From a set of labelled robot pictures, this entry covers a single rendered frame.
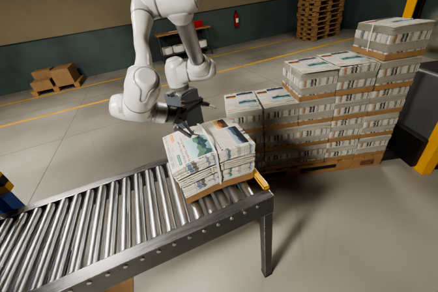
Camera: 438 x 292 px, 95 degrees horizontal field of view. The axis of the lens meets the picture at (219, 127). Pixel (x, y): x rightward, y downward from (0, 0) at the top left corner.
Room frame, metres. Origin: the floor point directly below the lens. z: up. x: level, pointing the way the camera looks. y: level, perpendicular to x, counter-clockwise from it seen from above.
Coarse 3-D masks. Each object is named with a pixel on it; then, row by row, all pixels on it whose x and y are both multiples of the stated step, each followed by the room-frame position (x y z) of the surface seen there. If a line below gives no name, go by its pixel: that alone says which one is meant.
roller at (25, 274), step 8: (48, 208) 0.74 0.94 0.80; (56, 208) 0.76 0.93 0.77; (48, 216) 0.69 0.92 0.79; (40, 224) 0.64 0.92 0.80; (48, 224) 0.65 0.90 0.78; (40, 232) 0.60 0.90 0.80; (32, 240) 0.57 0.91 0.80; (40, 240) 0.57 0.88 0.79; (32, 248) 0.53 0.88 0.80; (40, 248) 0.54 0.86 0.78; (32, 256) 0.49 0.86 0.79; (24, 264) 0.46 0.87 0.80; (32, 264) 0.47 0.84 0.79; (24, 272) 0.43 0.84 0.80; (32, 272) 0.44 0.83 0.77; (16, 280) 0.40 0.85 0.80; (24, 280) 0.41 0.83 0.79; (16, 288) 0.38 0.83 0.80; (24, 288) 0.38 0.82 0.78
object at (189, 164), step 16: (192, 128) 0.91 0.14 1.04; (176, 144) 0.80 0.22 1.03; (192, 144) 0.77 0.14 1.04; (176, 160) 0.69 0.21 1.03; (192, 160) 0.66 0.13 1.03; (208, 160) 0.66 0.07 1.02; (176, 176) 0.62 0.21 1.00; (192, 176) 0.64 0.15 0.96; (208, 176) 0.67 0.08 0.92; (192, 192) 0.64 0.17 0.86
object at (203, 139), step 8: (200, 128) 0.90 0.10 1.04; (200, 136) 0.83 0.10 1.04; (208, 144) 0.75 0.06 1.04; (216, 144) 0.74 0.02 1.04; (208, 152) 0.69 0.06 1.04; (216, 152) 0.69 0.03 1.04; (216, 168) 0.68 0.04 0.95; (224, 168) 0.69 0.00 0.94; (216, 176) 0.68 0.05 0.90; (224, 176) 0.69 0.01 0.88
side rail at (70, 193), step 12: (144, 168) 0.93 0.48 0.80; (108, 180) 0.88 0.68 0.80; (120, 180) 0.88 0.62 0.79; (132, 180) 0.89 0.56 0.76; (144, 180) 0.91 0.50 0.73; (156, 180) 0.93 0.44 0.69; (72, 192) 0.83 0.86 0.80; (84, 192) 0.82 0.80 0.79; (96, 192) 0.84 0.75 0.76; (108, 192) 0.85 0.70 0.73; (120, 192) 0.87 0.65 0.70; (36, 204) 0.78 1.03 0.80; (0, 216) 0.73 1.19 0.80; (12, 216) 0.73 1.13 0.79
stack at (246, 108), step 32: (224, 96) 1.73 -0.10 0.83; (256, 96) 1.68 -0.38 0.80; (288, 96) 1.53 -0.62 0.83; (352, 96) 1.39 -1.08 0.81; (288, 128) 1.40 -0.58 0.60; (320, 128) 1.39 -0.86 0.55; (352, 128) 1.39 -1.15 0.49; (256, 160) 1.41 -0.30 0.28; (288, 160) 1.40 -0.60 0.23; (352, 160) 1.38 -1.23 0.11
